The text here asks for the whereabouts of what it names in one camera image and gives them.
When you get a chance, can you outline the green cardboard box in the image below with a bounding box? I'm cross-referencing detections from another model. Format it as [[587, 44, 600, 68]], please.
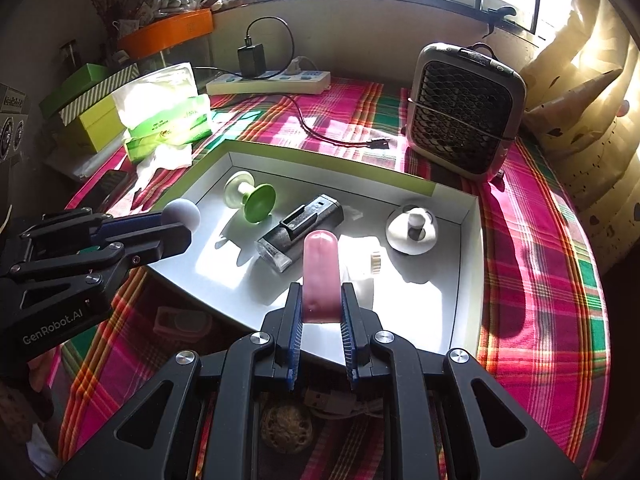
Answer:
[[145, 137, 485, 376]]

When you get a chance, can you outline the black phone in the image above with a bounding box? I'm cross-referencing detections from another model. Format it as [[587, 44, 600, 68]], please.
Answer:
[[85, 170, 130, 211]]

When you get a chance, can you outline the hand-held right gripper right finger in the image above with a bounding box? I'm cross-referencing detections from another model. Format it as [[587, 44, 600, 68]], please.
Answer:
[[340, 282, 583, 480]]

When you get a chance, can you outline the black handheld device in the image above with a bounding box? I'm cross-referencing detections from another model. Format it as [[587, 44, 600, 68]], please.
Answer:
[[256, 195, 345, 274]]

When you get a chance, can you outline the cream heart-print curtain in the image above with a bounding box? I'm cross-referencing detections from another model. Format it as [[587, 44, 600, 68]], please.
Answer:
[[520, 0, 640, 281]]

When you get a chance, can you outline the white power strip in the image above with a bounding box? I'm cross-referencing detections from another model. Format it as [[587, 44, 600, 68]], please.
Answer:
[[206, 71, 332, 96]]

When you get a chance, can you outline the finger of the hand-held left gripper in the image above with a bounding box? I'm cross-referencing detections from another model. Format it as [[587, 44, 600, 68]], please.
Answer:
[[15, 220, 194, 292], [20, 212, 167, 261]]

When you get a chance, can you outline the white pig-shaped toy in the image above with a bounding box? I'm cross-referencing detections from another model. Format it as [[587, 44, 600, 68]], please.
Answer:
[[386, 204, 441, 253]]

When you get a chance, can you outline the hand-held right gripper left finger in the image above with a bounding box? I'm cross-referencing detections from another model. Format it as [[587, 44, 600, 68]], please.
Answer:
[[57, 282, 306, 480]]

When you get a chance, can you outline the black charger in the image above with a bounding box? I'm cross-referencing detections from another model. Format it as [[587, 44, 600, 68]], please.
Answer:
[[236, 44, 267, 79]]

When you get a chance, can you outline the white ball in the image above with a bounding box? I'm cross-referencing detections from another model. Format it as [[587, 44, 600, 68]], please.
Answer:
[[164, 199, 202, 233]]

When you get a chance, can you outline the black cable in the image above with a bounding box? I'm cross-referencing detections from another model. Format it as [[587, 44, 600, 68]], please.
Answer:
[[243, 15, 391, 151]]

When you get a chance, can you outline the orange box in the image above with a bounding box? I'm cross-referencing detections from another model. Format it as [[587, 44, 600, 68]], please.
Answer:
[[117, 9, 213, 58]]

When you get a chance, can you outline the small grey fan heater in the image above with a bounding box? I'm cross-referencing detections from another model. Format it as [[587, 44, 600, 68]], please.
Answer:
[[405, 42, 528, 183]]

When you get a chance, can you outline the dark green flat box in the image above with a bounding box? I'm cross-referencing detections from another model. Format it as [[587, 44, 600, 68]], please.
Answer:
[[40, 63, 113, 118]]

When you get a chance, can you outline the green white spool holder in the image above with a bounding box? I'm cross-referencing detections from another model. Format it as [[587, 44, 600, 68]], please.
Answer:
[[223, 170, 277, 224]]

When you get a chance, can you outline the green tissue pack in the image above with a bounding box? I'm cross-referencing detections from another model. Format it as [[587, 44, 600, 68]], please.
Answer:
[[112, 62, 213, 163]]

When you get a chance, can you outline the striped box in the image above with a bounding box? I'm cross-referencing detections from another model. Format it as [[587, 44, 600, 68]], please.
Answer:
[[59, 65, 141, 126]]

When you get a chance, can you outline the brown walnut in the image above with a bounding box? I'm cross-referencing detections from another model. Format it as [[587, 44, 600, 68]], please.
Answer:
[[260, 404, 315, 456]]

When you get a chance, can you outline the black window handle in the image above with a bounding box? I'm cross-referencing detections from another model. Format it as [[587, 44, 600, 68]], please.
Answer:
[[487, 6, 518, 36]]

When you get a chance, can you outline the clear white jar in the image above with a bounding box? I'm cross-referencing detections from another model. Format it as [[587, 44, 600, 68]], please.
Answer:
[[345, 237, 385, 281]]

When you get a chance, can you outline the pink oval case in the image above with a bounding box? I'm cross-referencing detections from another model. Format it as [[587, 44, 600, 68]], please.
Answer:
[[303, 230, 342, 324]]

